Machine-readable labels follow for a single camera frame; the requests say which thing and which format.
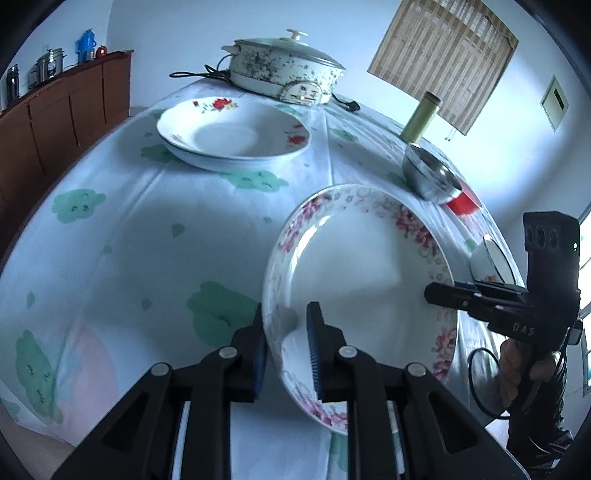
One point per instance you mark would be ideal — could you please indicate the speckled white electric pot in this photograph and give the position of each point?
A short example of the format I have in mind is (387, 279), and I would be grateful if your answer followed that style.
(258, 71)

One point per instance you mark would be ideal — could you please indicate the beige wall panel box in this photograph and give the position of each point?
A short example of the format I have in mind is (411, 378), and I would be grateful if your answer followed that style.
(556, 101)

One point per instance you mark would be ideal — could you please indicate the person's right forearm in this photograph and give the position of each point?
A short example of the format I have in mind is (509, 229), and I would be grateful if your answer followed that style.
(545, 424)

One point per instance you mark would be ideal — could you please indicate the black vacuum flask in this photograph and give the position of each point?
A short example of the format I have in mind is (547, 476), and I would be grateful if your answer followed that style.
(13, 85)

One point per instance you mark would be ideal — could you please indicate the person's right hand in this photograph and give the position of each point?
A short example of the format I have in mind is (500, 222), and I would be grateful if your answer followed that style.
(510, 369)

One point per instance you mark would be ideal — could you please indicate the green cloud print tablecloth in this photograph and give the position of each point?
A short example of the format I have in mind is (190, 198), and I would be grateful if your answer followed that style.
(161, 240)

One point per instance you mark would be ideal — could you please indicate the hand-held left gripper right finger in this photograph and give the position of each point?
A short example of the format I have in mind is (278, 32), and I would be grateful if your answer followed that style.
(315, 350)

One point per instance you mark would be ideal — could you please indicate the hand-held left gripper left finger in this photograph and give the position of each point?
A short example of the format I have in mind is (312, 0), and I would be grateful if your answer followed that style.
(260, 355)

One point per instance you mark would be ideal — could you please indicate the stainless steel bowl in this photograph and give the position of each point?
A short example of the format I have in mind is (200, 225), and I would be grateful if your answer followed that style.
(427, 173)

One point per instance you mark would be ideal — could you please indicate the red bowl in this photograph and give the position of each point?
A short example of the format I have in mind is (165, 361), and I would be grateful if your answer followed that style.
(464, 203)

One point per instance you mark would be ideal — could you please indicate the bamboo window blind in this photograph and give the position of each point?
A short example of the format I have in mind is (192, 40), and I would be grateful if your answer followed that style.
(438, 60)

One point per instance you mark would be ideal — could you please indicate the window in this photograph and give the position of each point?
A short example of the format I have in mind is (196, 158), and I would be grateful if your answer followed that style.
(585, 323)

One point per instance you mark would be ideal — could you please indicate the small red object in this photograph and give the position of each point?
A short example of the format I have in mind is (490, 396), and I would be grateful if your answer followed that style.
(101, 50)

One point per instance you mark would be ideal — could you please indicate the stainless steel stock pot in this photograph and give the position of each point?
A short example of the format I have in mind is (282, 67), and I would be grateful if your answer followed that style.
(48, 67)

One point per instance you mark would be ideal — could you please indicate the brown wooden cabinet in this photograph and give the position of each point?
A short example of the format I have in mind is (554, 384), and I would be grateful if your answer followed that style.
(46, 120)

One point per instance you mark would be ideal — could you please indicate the glass pot lid white knob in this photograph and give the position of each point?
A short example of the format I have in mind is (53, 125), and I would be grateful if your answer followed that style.
(286, 48)

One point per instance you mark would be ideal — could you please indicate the green thermos bottle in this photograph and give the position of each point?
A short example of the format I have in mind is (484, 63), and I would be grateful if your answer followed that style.
(418, 120)

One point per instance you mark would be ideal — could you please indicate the pink floral rim plate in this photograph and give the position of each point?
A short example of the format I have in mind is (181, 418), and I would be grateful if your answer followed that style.
(369, 258)

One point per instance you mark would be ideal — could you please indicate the red rose print plate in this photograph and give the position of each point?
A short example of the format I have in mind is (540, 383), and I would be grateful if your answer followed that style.
(231, 134)
(207, 164)

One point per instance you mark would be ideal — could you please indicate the white enamel bowl dark rim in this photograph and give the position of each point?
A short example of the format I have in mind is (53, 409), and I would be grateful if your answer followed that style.
(496, 258)

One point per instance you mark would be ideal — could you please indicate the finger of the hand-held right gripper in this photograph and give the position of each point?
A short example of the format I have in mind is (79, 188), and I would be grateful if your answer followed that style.
(503, 290)
(452, 297)

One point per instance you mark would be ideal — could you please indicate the blue water bottle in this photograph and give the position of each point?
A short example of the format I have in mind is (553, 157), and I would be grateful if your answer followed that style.
(86, 46)

